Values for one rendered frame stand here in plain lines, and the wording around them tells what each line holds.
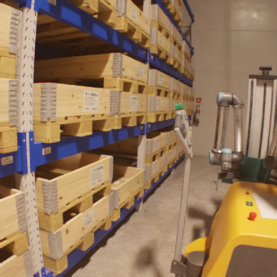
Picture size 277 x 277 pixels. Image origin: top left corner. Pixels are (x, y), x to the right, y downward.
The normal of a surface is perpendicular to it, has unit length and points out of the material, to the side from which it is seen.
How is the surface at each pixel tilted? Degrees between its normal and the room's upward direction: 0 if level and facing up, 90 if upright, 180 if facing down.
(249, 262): 90
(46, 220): 90
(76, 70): 90
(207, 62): 90
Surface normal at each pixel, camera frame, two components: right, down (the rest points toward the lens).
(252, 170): -0.59, 0.09
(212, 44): -0.38, 0.11
